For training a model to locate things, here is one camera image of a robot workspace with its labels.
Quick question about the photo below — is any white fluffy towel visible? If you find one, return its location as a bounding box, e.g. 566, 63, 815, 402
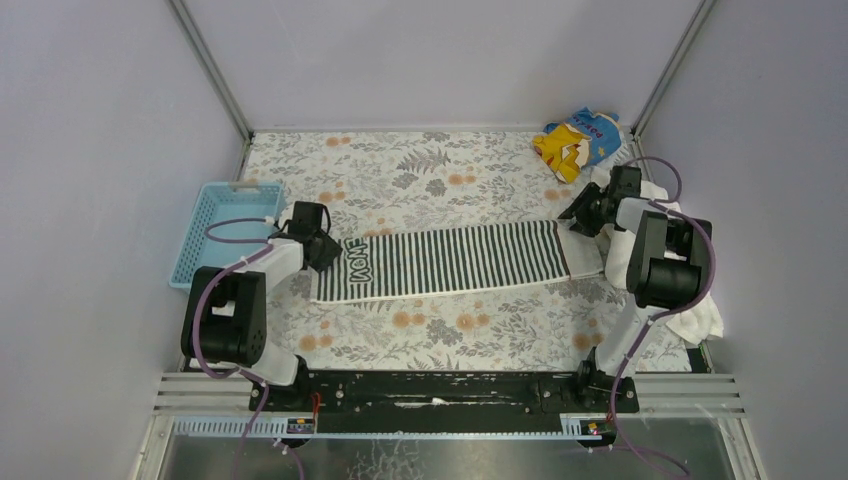
589, 165, 725, 346

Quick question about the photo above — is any white slotted cable duct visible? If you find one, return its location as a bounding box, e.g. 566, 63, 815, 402
172, 415, 602, 441

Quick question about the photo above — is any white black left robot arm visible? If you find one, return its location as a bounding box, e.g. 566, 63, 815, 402
180, 201, 342, 387

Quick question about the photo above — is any green white striped towel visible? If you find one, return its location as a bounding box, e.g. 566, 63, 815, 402
310, 219, 604, 304

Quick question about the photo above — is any floral patterned table mat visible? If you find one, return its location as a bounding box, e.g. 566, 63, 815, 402
188, 130, 694, 374

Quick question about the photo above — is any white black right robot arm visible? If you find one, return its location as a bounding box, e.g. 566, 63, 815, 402
559, 166, 716, 378

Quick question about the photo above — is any light blue plastic basket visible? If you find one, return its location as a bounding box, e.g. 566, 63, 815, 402
169, 182, 286, 293

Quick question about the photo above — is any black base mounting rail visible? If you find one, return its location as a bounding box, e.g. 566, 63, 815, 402
249, 370, 640, 425

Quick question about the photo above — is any blue yellow cartoon towel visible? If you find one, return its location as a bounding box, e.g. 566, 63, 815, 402
531, 107, 624, 184

